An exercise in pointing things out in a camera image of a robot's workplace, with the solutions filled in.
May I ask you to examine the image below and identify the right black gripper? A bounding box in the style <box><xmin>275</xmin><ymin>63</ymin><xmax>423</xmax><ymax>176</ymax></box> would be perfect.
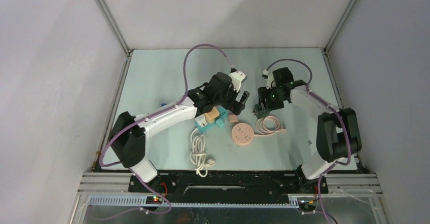
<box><xmin>258</xmin><ymin>86</ymin><xmax>286</xmax><ymax>113</ymax></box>

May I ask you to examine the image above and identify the pink brown plug adapter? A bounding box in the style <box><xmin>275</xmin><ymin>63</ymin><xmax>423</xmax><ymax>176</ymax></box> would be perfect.
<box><xmin>228</xmin><ymin>114</ymin><xmax>238</xmax><ymax>124</ymax></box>

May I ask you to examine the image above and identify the teal power strip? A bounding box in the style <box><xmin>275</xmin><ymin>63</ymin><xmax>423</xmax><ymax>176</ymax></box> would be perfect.
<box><xmin>195</xmin><ymin>106</ymin><xmax>229</xmax><ymax>133</ymax></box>

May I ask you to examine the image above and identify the teal plug adapter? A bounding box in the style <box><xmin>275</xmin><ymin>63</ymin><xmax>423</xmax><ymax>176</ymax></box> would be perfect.
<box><xmin>215</xmin><ymin>117</ymin><xmax>227</xmax><ymax>128</ymax></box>

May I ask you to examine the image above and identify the pink round power strip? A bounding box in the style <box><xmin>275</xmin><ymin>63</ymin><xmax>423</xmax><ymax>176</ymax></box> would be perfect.
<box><xmin>231</xmin><ymin>123</ymin><xmax>255</xmax><ymax>146</ymax></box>

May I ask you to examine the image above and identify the beige cube adapter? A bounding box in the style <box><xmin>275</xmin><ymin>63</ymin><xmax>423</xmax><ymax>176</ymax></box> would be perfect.
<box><xmin>204</xmin><ymin>107</ymin><xmax>220</xmax><ymax>124</ymax></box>

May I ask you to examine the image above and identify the dark green cube socket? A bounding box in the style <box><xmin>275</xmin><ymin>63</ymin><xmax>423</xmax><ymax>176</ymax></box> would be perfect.
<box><xmin>253</xmin><ymin>108</ymin><xmax>267</xmax><ymax>119</ymax></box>

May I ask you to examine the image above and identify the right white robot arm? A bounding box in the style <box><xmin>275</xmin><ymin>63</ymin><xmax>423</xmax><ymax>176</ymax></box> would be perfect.
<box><xmin>253</xmin><ymin>67</ymin><xmax>362</xmax><ymax>193</ymax></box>

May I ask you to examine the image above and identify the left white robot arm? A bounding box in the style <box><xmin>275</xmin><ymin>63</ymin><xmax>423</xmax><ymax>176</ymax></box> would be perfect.
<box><xmin>99</xmin><ymin>69</ymin><xmax>249</xmax><ymax>192</ymax></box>

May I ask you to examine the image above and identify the pink coiled cable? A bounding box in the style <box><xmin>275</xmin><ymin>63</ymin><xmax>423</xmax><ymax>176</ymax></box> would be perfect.
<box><xmin>253</xmin><ymin>115</ymin><xmax>288</xmax><ymax>137</ymax></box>

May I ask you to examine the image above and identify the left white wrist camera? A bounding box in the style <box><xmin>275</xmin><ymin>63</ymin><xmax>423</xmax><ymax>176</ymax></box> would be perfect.
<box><xmin>229</xmin><ymin>68</ymin><xmax>247</xmax><ymax>92</ymax></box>

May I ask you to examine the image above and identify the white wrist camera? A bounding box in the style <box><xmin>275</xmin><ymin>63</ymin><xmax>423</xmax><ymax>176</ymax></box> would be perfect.
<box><xmin>262</xmin><ymin>69</ymin><xmax>275</xmax><ymax>89</ymax></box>
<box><xmin>229</xmin><ymin>68</ymin><xmax>247</xmax><ymax>92</ymax></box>

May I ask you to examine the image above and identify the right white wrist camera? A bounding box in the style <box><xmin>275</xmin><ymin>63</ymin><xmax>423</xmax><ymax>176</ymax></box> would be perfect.
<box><xmin>262</xmin><ymin>69</ymin><xmax>275</xmax><ymax>89</ymax></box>

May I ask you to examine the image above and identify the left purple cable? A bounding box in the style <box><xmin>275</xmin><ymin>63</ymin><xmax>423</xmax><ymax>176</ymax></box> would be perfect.
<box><xmin>98</xmin><ymin>44</ymin><xmax>236</xmax><ymax>213</ymax></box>

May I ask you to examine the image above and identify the white power strip cable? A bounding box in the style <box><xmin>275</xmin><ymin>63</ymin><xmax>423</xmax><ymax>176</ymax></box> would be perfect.
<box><xmin>190</xmin><ymin>128</ymin><xmax>216</xmax><ymax>178</ymax></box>

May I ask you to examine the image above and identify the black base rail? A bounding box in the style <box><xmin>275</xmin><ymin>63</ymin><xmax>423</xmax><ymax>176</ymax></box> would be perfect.
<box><xmin>147</xmin><ymin>170</ymin><xmax>329</xmax><ymax>203</ymax></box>

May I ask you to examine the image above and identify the grey cable duct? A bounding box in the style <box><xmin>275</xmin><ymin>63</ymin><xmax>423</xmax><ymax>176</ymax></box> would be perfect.
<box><xmin>87</xmin><ymin>195</ymin><xmax>315</xmax><ymax>208</ymax></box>

